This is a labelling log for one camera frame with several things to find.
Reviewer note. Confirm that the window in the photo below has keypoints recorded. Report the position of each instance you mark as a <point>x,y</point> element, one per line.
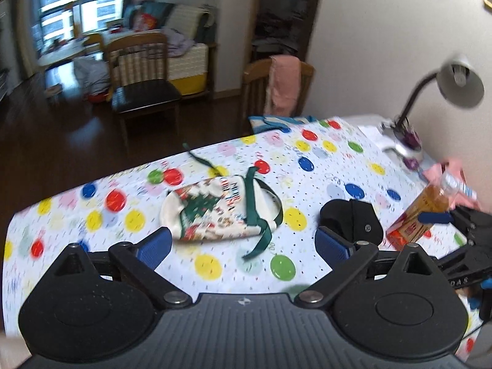
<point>77,4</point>

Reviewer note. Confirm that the black fabric pouch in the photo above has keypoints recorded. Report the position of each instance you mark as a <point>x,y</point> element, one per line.
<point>351,219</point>

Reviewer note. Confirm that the white plastic bag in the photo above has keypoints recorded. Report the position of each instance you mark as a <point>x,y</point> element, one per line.
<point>92,77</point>

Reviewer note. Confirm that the red and yellow carton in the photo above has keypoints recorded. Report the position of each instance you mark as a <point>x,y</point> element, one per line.
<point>417,215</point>

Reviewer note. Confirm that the round white table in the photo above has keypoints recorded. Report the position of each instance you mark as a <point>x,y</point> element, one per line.
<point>63,52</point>

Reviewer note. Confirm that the pink plastic packet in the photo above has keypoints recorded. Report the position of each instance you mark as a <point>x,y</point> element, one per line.
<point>447,176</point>

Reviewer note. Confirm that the grey desk lamp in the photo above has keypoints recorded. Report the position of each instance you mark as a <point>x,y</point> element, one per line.
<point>461,80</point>

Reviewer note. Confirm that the balloon print tablecloth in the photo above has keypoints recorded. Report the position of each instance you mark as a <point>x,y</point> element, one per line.
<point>307,153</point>

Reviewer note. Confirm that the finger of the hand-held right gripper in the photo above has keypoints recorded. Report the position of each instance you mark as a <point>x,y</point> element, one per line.
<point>434,217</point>

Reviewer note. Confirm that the pink towel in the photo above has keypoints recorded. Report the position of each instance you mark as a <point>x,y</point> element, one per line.
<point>283,84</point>

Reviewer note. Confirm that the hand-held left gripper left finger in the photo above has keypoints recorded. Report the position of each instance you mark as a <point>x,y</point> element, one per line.
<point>155,248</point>

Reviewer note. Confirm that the sofa with cushions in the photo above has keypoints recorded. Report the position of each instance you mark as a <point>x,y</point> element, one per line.
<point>184,46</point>

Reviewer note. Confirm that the wooden chair with black seat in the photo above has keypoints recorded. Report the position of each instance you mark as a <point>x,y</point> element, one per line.
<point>146,92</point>

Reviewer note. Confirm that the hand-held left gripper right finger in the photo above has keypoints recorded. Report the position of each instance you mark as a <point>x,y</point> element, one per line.
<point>331,244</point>

